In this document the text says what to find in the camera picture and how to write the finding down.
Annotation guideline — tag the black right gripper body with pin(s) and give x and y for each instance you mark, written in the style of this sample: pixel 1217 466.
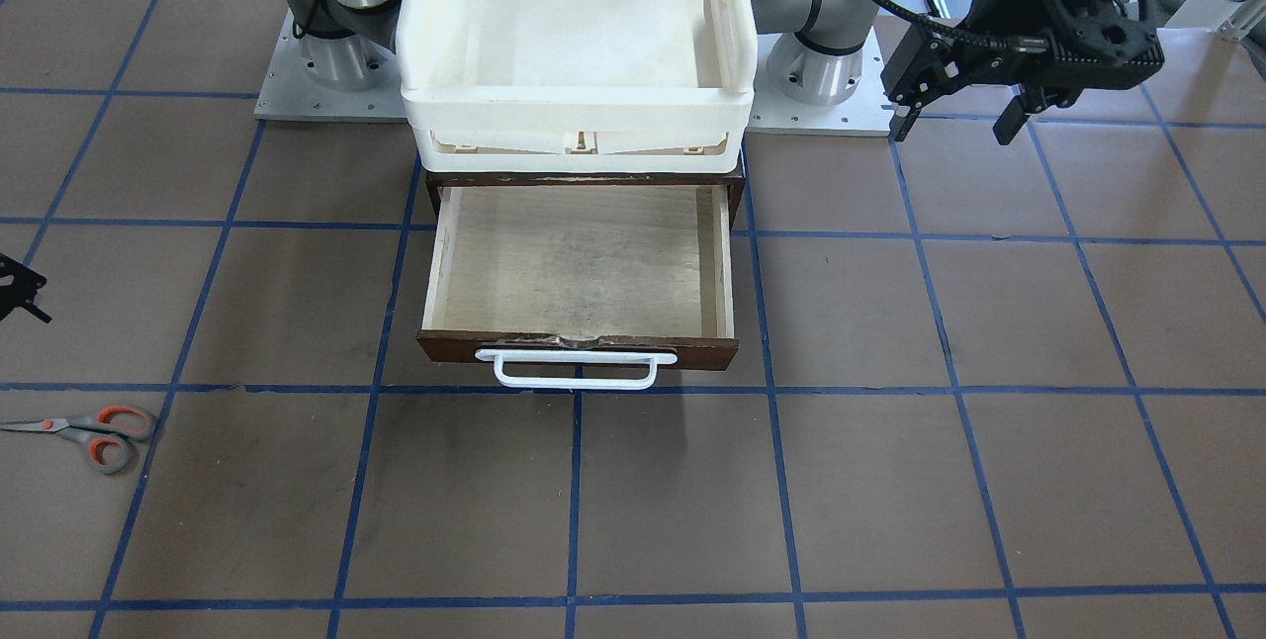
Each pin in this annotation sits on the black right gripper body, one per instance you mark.
pixel 17 289

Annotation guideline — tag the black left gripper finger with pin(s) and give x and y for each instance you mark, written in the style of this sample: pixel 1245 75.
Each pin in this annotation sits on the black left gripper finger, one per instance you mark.
pixel 1027 102
pixel 923 68

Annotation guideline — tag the orange grey handled scissors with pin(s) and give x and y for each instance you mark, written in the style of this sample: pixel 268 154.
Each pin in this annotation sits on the orange grey handled scissors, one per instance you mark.
pixel 107 437

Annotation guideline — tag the light wooden drawer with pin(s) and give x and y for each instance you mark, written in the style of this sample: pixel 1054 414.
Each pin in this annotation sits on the light wooden drawer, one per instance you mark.
pixel 644 269

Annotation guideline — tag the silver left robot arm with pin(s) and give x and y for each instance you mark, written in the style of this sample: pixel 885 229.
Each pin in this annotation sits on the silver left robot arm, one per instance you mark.
pixel 819 42

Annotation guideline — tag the dark brown wooden cabinet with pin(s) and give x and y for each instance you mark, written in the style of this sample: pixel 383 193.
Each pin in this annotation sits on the dark brown wooden cabinet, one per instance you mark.
pixel 734 181

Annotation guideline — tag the white foam tray box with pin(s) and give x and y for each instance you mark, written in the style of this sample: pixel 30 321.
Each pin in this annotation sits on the white foam tray box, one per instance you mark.
pixel 577 86

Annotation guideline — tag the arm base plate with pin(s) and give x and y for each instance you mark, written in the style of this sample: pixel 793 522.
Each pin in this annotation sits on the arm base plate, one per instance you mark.
pixel 349 81
pixel 866 113

